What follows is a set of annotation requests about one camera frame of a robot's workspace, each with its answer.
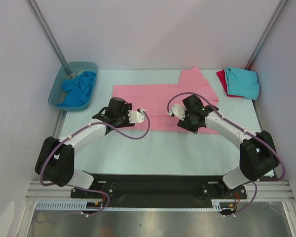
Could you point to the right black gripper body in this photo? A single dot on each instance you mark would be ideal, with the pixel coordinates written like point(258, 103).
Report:
point(187, 126)

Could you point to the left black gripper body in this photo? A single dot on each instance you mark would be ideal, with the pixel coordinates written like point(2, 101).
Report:
point(123, 118)

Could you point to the pink t shirt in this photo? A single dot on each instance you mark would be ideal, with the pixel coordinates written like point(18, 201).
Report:
point(153, 89)

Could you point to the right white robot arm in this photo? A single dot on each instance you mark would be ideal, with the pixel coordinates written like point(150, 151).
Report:
point(257, 154)

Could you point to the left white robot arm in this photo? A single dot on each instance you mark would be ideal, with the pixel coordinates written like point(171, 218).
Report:
point(56, 161)

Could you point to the crumpled blue t shirt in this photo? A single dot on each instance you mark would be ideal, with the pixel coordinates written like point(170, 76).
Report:
point(78, 90)

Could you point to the folded red t shirt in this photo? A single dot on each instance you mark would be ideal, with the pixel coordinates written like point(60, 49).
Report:
point(221, 76)

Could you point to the translucent blue plastic bin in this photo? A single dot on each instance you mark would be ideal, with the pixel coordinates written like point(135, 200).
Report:
point(68, 72)

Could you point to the folded light blue t shirt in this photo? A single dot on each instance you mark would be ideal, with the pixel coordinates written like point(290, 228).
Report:
point(241, 82)

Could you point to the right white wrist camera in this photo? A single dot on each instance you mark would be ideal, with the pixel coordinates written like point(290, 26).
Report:
point(178, 111)

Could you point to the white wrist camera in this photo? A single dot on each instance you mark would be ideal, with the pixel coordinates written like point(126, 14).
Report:
point(178, 111)
point(136, 116)

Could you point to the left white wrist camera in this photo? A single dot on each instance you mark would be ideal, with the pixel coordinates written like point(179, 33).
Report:
point(136, 116)

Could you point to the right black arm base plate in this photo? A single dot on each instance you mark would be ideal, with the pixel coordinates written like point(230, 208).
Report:
point(216, 190)

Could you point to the slotted cable duct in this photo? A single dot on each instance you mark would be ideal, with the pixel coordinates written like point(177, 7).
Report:
point(202, 205)

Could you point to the right aluminium corner post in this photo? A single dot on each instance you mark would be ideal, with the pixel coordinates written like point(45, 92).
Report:
point(282, 4)

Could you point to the aluminium corner post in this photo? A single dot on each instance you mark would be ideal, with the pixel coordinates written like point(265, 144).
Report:
point(282, 4)
point(46, 29)

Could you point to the aluminium front rail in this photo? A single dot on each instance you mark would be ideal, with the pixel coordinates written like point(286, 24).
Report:
point(261, 191)

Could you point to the left aluminium corner post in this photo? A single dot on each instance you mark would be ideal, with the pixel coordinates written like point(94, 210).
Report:
point(46, 29)

